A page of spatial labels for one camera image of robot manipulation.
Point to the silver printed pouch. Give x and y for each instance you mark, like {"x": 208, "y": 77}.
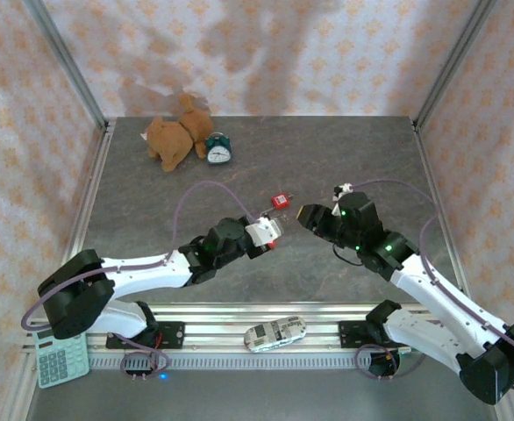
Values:
{"x": 274, "y": 333}

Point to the aluminium frame post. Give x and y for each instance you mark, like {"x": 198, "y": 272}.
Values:
{"x": 456, "y": 57}
{"x": 65, "y": 57}

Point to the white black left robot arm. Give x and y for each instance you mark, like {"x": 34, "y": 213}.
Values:
{"x": 152, "y": 272}

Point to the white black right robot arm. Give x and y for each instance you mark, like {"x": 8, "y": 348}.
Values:
{"x": 437, "y": 298}

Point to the teal alarm clock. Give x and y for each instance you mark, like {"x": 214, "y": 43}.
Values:
{"x": 217, "y": 153}

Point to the aluminium table side rail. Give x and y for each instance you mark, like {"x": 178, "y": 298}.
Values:
{"x": 441, "y": 210}
{"x": 86, "y": 206}

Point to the brown plush dog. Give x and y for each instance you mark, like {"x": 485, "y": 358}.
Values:
{"x": 173, "y": 140}

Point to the small black controller board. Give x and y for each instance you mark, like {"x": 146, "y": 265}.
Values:
{"x": 138, "y": 373}
{"x": 386, "y": 366}

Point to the aluminium mounting rail bed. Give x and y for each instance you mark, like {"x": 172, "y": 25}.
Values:
{"x": 222, "y": 316}

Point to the teal calculator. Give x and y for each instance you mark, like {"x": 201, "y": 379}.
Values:
{"x": 59, "y": 364}

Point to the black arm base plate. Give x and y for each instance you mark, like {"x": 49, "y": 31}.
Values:
{"x": 349, "y": 333}
{"x": 173, "y": 333}

